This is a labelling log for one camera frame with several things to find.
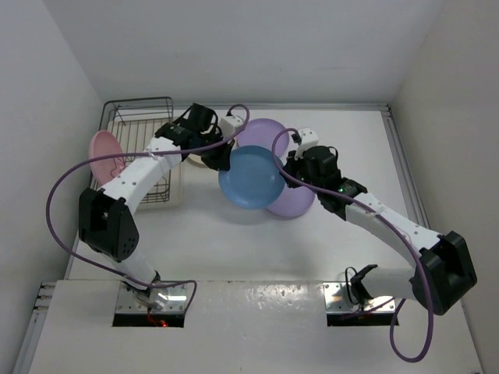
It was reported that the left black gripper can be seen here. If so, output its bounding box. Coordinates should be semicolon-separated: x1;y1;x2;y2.
196;127;233;170

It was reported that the blue plate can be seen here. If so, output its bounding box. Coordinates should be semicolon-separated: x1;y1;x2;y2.
218;146;285;210

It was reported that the pink plate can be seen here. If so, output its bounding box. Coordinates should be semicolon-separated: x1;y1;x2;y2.
88;130;126;186

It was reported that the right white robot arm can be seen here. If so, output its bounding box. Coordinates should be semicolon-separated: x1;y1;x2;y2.
281;146;477;316

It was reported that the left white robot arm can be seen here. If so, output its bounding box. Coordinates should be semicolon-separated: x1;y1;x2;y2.
79;104;248;293

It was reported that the cream plate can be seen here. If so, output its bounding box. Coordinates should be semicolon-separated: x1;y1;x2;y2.
185;153;207;168

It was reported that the near purple plate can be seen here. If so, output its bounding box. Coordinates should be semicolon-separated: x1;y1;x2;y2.
266;185;316;219

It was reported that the purple plate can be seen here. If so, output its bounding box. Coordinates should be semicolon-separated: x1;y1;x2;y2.
236;118;290;157
266;185;316;219

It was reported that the far purple plate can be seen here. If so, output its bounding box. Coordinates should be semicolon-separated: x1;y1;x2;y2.
236;118;290;157

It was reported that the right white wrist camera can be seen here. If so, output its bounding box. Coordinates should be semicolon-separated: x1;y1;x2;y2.
292;128;319;160

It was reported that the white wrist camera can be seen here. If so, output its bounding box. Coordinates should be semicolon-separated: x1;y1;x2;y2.
218;115;244;138
292;128;319;160

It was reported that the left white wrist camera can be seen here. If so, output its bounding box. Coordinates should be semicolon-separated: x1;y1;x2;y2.
218;115;244;138

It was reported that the black wire dish rack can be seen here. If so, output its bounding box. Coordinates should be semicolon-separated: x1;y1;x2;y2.
88;97;182;210

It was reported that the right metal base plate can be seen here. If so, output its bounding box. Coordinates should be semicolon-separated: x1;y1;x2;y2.
323;281;396;315

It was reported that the metal base plate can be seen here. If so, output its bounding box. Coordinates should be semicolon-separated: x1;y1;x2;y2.
323;281;396;315
115;283;187;315

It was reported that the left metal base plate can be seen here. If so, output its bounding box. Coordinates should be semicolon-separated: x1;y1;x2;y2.
115;283;187;315

